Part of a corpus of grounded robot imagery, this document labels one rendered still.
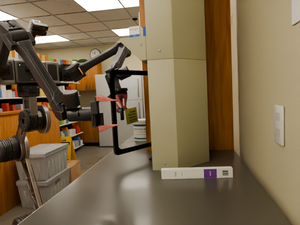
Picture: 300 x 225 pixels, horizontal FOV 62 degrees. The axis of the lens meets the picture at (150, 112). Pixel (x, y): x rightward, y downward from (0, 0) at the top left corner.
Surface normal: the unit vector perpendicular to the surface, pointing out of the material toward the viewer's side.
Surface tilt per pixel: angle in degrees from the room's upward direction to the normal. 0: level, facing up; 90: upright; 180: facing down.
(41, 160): 95
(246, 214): 0
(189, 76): 90
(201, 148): 90
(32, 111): 90
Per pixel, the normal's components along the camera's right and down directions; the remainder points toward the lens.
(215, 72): -0.15, 0.08
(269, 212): -0.05, -1.00
